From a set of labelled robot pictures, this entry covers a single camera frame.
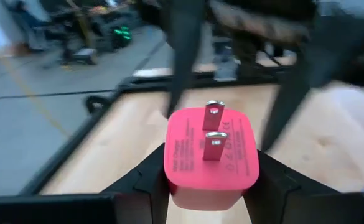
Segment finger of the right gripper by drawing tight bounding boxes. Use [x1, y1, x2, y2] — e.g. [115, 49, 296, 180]
[261, 37, 341, 152]
[164, 21, 208, 119]

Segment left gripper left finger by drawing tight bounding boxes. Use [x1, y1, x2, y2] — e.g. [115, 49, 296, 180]
[102, 143, 170, 224]

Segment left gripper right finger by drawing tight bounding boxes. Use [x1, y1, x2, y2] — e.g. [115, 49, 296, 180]
[243, 151, 364, 224]

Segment pink USB wall charger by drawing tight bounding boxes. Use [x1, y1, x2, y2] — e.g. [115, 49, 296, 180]
[164, 100, 260, 212]

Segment computer with green lights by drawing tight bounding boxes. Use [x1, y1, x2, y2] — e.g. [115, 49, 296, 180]
[111, 26, 133, 48]

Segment black aluminium table frame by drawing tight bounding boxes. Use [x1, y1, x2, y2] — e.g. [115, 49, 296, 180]
[19, 67, 294, 197]

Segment yellow hanging cable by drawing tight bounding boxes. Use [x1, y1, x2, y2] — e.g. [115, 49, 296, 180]
[0, 52, 72, 139]

